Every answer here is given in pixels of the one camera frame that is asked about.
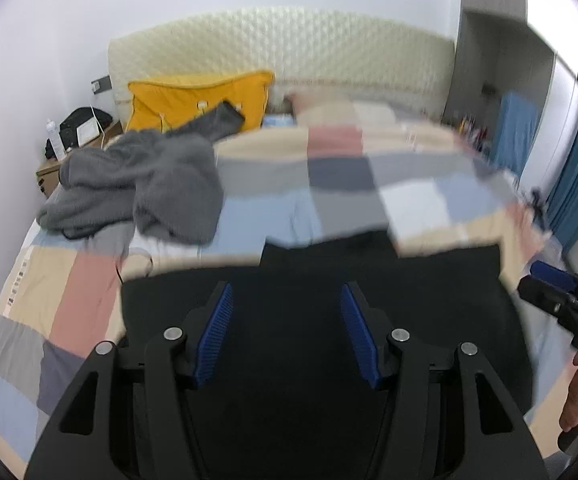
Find black puffer jacket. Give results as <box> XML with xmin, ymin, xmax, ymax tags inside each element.
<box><xmin>121</xmin><ymin>233</ymin><xmax>533</xmax><ymax>479</ymax></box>

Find bottles on side shelf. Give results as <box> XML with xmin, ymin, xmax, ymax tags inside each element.
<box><xmin>455</xmin><ymin>115</ymin><xmax>489</xmax><ymax>153</ymax></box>

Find grey fleece garment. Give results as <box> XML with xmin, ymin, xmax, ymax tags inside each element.
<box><xmin>36</xmin><ymin>101</ymin><xmax>245</xmax><ymax>245</ymax></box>

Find wooden nightstand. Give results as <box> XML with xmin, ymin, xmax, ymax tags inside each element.
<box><xmin>35</xmin><ymin>120</ymin><xmax>124</xmax><ymax>198</ymax></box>

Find patchwork checked duvet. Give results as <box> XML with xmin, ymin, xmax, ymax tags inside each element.
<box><xmin>0</xmin><ymin>108</ymin><xmax>562</xmax><ymax>478</ymax></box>

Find black bag on nightstand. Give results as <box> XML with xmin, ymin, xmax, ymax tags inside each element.
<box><xmin>45</xmin><ymin>106</ymin><xmax>112</xmax><ymax>159</ymax></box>

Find white plastic bottle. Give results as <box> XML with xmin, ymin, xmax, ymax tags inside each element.
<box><xmin>46</xmin><ymin>119</ymin><xmax>66</xmax><ymax>162</ymax></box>

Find yellow pillow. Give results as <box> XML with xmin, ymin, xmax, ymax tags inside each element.
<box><xmin>125</xmin><ymin>70</ymin><xmax>275</xmax><ymax>132</ymax></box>

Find pink patterned pillow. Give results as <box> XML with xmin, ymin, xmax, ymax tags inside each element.
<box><xmin>289</xmin><ymin>92</ymin><xmax>356</xmax><ymax>126</ymax></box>

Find cream quilted headboard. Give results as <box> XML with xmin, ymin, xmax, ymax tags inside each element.
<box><xmin>108</xmin><ymin>6</ymin><xmax>455</xmax><ymax>122</ymax></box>

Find wall power socket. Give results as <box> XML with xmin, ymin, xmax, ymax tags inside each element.
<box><xmin>90</xmin><ymin>75</ymin><xmax>112</xmax><ymax>94</ymax></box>

